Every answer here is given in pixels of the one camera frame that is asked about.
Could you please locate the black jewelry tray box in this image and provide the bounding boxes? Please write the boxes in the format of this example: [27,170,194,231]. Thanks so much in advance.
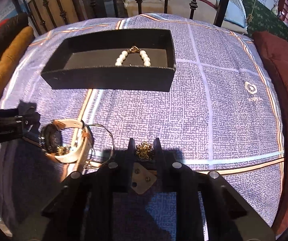
[41,29,176,92]

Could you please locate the dark brown cushion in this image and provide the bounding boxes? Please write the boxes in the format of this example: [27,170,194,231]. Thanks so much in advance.
[0,12,29,59]

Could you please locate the wristwatch with beige strap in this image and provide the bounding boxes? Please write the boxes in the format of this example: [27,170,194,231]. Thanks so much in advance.
[38,119,94,163]

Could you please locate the purple patterned bed sheet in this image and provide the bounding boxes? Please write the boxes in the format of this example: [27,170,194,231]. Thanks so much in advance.
[0,14,284,225]

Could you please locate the green patterned carpet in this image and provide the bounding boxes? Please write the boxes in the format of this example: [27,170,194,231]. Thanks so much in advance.
[242,0,288,41]

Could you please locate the mustard brown cushion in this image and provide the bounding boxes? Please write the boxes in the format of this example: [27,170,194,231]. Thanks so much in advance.
[0,26,33,98]

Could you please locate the beige sofa with pillows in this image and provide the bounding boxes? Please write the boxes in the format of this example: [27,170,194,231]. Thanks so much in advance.
[124,0,248,34]

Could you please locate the thin gold bangle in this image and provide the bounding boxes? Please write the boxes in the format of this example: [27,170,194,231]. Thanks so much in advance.
[84,124,115,170]

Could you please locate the gold brooch ornament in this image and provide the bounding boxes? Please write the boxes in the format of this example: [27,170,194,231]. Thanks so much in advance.
[135,142,154,161]

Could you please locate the white pearl bracelet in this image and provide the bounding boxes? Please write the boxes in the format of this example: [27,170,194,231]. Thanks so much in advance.
[114,45,152,68]

